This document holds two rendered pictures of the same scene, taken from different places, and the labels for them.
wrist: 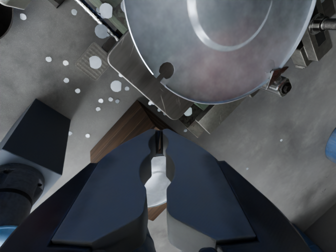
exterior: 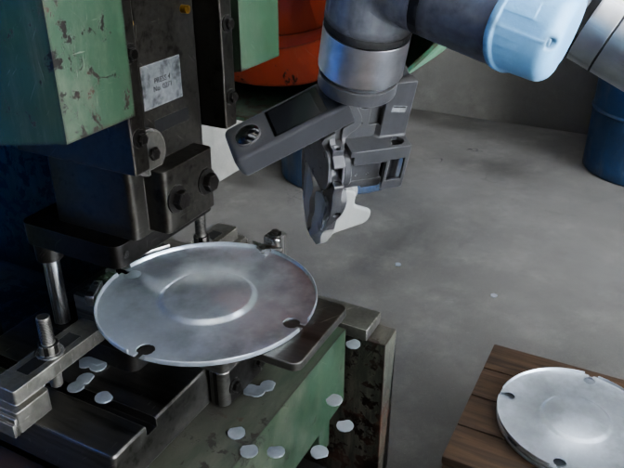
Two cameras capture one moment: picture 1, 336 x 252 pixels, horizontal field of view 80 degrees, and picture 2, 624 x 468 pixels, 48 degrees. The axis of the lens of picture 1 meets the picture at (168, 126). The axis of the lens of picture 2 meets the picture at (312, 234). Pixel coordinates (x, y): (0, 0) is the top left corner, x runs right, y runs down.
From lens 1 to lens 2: 0.65 m
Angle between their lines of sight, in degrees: 39
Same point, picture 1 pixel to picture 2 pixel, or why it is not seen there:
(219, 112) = not seen: hidden behind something
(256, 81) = (277, 259)
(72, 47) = not seen: outside the picture
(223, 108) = not seen: hidden behind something
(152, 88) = (315, 330)
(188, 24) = (241, 318)
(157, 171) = (544, 422)
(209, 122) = (361, 318)
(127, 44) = (277, 353)
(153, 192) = (603, 413)
